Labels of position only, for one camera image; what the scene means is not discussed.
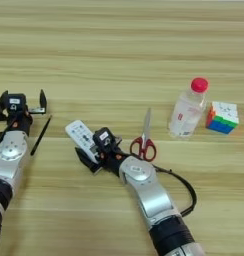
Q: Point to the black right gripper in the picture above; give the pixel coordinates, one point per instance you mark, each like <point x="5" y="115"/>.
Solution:
<point x="110" y="160"/>

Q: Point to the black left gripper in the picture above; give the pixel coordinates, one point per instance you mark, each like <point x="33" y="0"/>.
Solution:
<point x="22" y="123"/>

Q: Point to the white remote control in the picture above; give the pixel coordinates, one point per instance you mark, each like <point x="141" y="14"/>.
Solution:
<point x="81" y="135"/>

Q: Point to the black pen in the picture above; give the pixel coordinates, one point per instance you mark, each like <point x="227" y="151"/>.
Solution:
<point x="40" y="135"/>

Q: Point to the clear bottle with red cap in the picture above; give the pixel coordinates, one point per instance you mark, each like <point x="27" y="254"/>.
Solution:
<point x="187" y="113"/>

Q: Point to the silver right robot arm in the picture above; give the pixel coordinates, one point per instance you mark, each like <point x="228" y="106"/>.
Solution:
<point x="157" y="196"/>

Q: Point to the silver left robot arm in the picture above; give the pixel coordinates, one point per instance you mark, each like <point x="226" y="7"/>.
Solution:
<point x="9" y="160"/>

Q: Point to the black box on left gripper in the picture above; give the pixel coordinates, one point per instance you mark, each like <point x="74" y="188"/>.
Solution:
<point x="16" y="101"/>

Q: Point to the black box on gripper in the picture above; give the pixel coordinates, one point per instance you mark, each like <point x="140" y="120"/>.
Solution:
<point x="16" y="101"/>
<point x="104" y="139"/>

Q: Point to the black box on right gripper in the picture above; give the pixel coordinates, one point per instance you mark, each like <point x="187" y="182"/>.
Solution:
<point x="104" y="139"/>

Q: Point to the colourful puzzle cube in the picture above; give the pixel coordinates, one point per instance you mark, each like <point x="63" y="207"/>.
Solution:
<point x="224" y="118"/>

